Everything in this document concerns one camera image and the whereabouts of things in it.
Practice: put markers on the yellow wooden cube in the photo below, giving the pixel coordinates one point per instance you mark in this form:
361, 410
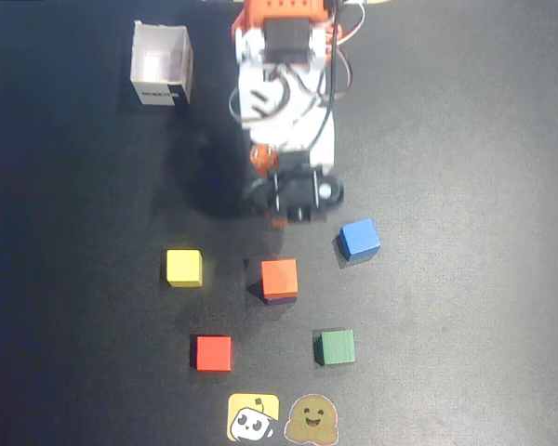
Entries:
184, 268

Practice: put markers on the hugging face emoji sticker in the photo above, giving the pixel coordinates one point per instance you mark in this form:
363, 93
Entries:
311, 419

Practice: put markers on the green wooden cube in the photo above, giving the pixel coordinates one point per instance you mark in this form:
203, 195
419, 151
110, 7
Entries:
336, 347

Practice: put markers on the red wooden cube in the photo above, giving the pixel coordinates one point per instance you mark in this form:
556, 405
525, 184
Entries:
213, 353

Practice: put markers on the orange and white robot arm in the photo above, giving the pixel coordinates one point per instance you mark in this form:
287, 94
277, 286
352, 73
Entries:
288, 69

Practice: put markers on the white open cardboard box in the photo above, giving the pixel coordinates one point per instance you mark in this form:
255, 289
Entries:
160, 60

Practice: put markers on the blue wooden cube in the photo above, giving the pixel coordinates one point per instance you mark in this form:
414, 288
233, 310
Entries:
359, 239

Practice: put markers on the orange wooden cube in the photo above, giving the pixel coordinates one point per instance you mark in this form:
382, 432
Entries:
279, 278

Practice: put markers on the black table mat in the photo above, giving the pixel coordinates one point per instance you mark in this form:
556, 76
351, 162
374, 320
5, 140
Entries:
446, 186

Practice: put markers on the purple wooden cube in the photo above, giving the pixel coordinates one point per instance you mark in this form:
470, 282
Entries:
281, 301

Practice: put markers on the yellow robot face sticker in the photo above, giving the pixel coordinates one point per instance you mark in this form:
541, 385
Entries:
253, 417

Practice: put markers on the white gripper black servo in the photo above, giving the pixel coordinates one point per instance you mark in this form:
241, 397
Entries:
294, 194

